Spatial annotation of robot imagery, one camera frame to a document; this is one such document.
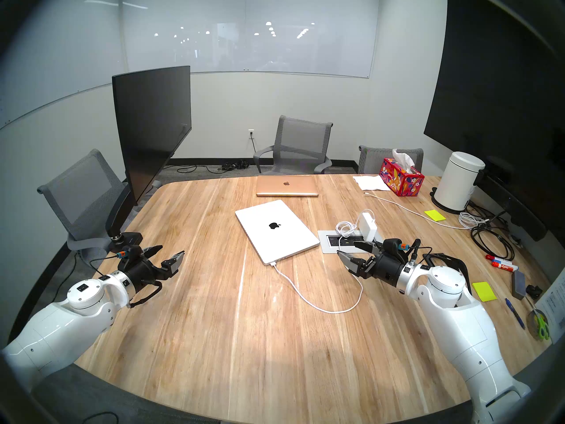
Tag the grey mesh office chair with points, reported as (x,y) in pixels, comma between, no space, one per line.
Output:
(375,160)
(302,138)
(84,193)

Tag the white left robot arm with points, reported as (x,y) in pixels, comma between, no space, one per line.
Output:
(66,317)

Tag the white cylindrical bin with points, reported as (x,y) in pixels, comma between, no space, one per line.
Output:
(459,180)

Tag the white Expo marker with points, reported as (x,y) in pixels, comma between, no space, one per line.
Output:
(505,265)

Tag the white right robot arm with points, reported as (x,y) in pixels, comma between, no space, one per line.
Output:
(463,330)

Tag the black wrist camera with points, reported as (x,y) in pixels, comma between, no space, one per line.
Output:
(130,253)
(390,246)

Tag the yellow sticky note pad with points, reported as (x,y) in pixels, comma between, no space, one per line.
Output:
(484,291)
(435,215)

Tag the blue pen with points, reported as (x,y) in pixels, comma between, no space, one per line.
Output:
(515,313)

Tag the clear tape roll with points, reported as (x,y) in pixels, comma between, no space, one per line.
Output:
(533,328)

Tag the glass wall whiteboard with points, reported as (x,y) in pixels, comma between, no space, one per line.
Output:
(247,30)
(57,52)

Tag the grey whiteboard eraser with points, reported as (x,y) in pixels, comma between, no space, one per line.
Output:
(518,285)

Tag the white power adapter brick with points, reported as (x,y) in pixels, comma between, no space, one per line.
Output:
(366,226)

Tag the grey table power outlet plate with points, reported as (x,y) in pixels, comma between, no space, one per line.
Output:
(326,247)

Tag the white printed paper sheet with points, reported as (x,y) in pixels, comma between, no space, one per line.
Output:
(556,304)

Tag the small black clip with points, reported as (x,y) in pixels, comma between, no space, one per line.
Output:
(533,291)

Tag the red floral tissue box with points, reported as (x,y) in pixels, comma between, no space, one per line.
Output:
(399,180)

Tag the large black wall screen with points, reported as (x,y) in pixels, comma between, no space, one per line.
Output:
(494,83)

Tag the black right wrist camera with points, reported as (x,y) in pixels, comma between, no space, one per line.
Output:
(390,246)

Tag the black video bar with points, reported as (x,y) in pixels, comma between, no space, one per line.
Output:
(525,215)

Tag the gold MacBook laptop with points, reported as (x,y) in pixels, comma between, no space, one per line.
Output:
(287,187)

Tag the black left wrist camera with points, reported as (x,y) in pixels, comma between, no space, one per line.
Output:
(130,253)

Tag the silver MacBook laptop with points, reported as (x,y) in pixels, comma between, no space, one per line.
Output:
(273,233)

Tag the red whiteboard marker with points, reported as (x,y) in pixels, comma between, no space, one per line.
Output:
(496,259)

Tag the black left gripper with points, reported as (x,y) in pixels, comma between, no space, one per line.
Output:
(139,275)

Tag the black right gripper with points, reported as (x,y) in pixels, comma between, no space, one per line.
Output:
(388,268)

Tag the black curved monitor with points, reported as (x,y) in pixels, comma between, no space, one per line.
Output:
(150,127)

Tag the white paper napkin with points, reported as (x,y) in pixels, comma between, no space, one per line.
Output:
(368,182)

